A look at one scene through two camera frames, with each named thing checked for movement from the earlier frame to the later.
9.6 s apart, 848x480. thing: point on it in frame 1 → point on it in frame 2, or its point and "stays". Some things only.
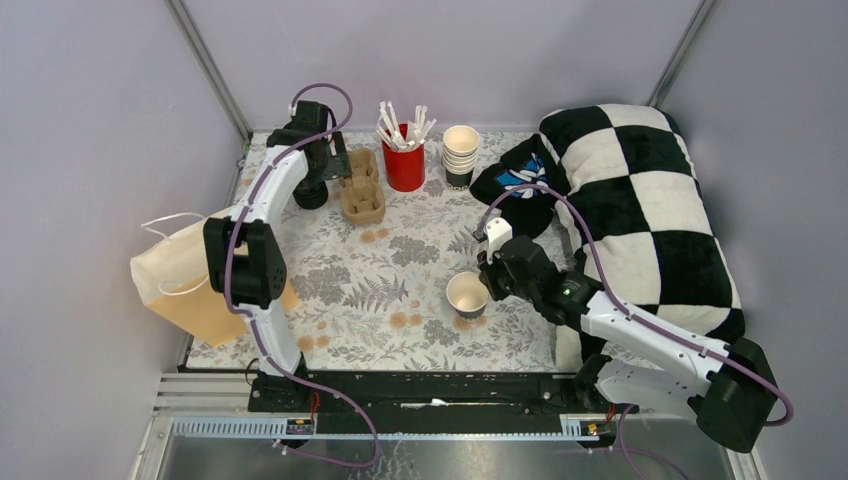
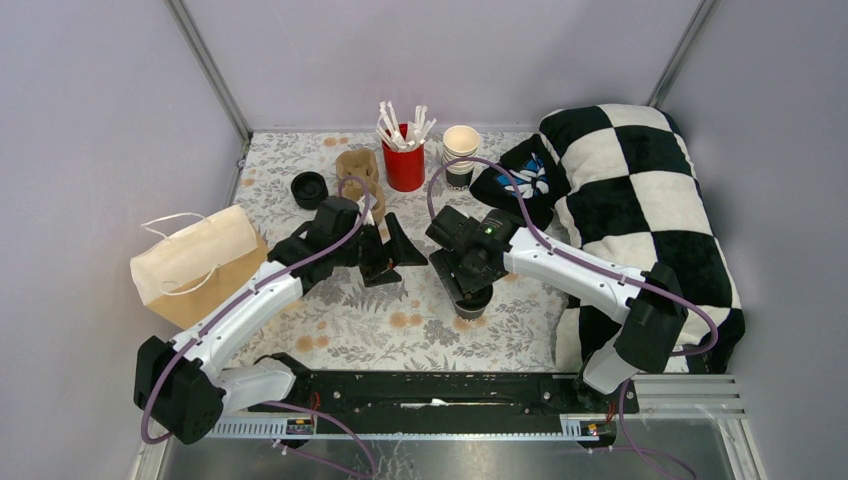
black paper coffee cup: [467, 294] stays
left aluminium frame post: [205, 60] stays
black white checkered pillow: [635, 215] stays
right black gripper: [488, 261] → [446, 263]
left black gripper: [336, 165] → [401, 252]
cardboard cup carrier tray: [363, 201] stays
